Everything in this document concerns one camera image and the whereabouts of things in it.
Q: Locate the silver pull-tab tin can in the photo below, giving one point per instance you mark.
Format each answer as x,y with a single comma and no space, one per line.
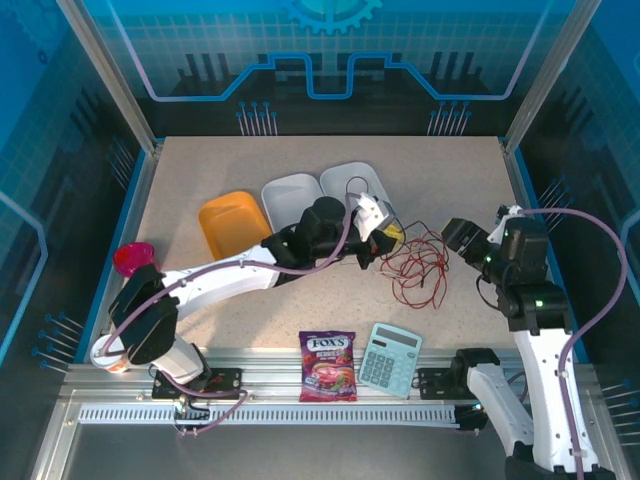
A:
107,362

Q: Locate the grey metal panel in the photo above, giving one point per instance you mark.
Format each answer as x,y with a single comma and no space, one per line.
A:
325,455

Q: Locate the black wiring connector block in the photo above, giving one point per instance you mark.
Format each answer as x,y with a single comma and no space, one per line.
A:
472,420
192,415

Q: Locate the mint green calculator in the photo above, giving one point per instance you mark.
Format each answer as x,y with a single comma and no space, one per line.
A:
390,360

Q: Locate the aluminium frame post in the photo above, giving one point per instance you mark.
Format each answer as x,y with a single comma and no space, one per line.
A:
539,75
112,75

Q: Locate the purple Fox's candy bag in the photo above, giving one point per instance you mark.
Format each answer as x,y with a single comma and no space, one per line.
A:
327,365

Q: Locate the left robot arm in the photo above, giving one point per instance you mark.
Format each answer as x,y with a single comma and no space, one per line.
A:
225,280

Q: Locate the pink lidded plastic cup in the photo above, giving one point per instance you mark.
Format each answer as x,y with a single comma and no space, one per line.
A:
131,256

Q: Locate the orange plastic tray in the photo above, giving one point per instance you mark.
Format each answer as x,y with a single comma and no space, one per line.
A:
232,225

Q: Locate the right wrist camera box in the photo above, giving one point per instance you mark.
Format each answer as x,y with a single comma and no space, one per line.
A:
500,232

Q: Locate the aluminium extrusion rail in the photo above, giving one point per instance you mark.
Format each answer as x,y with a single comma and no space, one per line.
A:
280,375

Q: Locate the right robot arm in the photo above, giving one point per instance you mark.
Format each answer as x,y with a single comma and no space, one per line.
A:
545,390

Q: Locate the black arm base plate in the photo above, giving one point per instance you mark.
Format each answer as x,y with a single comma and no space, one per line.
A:
227,382
432,382

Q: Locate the white plastic tray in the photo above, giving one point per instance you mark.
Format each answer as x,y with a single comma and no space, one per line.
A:
335,182
287,205

